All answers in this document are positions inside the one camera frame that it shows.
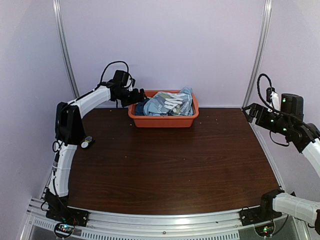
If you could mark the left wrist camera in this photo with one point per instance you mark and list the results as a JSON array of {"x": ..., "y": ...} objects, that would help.
[{"x": 130, "y": 84}]

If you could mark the aluminium corner post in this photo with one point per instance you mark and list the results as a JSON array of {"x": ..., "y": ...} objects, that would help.
[
  {"x": 263, "y": 35},
  {"x": 64, "y": 47}
]

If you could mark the black open brooch case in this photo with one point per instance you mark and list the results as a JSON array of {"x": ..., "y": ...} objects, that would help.
[{"x": 89, "y": 139}]

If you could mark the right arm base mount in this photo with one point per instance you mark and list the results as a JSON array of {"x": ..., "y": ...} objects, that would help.
[{"x": 255, "y": 215}]

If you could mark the right aluminium corner post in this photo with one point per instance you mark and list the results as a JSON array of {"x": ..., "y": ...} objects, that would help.
[{"x": 263, "y": 35}]

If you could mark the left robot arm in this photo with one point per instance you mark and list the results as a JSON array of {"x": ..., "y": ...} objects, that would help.
[{"x": 70, "y": 132}]

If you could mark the aluminium front rail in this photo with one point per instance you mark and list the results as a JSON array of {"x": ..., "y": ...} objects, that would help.
[{"x": 224, "y": 225}]

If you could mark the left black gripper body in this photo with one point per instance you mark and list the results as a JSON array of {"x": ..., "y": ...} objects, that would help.
[{"x": 126, "y": 98}]

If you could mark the left aluminium corner post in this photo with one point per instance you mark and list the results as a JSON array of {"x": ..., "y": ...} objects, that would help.
[{"x": 64, "y": 47}]

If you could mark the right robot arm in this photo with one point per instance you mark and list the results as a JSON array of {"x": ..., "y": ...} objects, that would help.
[{"x": 288, "y": 121}]

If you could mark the orange plastic basin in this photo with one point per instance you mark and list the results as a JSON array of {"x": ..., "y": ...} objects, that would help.
[{"x": 163, "y": 121}]

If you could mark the light blue printed t-shirt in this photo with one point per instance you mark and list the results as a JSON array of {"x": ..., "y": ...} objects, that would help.
[{"x": 170, "y": 104}]

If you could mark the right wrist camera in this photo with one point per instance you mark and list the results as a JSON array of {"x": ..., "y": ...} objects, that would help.
[{"x": 272, "y": 98}]

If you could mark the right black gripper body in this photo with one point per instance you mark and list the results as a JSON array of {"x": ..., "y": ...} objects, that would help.
[{"x": 262, "y": 121}]

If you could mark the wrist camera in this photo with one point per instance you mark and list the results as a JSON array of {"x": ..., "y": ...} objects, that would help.
[
  {"x": 272, "y": 98},
  {"x": 130, "y": 84}
]

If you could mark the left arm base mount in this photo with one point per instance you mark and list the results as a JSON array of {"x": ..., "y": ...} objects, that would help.
[{"x": 64, "y": 214}]

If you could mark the dark blue garment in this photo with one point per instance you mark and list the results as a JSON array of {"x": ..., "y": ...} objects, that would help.
[{"x": 139, "y": 109}]

